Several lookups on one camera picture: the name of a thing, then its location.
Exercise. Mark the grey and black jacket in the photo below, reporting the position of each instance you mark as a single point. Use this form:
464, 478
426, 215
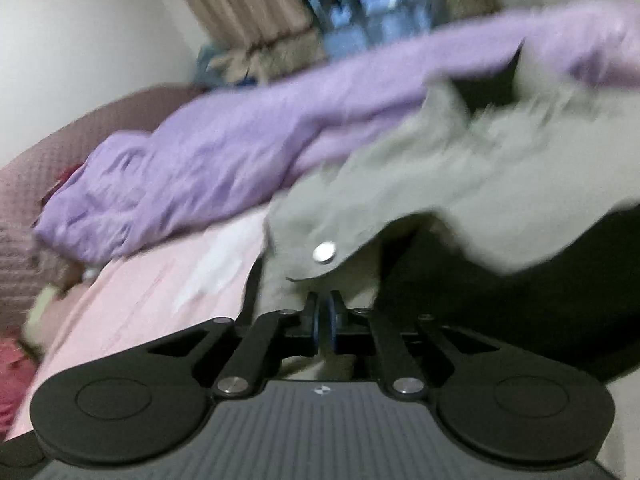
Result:
508, 205

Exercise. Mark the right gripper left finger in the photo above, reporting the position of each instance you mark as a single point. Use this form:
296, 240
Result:
273, 337

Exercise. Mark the blue plush toy pile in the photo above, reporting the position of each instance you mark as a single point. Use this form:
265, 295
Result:
217, 68

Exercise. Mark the purple duvet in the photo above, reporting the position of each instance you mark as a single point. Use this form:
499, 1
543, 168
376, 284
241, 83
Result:
231, 150

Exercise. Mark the pink bed sheet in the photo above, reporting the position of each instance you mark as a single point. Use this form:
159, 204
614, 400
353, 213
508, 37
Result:
134, 300

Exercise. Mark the left beige curtain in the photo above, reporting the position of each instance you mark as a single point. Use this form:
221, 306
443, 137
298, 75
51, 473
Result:
266, 40

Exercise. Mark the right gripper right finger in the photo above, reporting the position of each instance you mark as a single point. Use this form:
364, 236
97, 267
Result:
375, 340

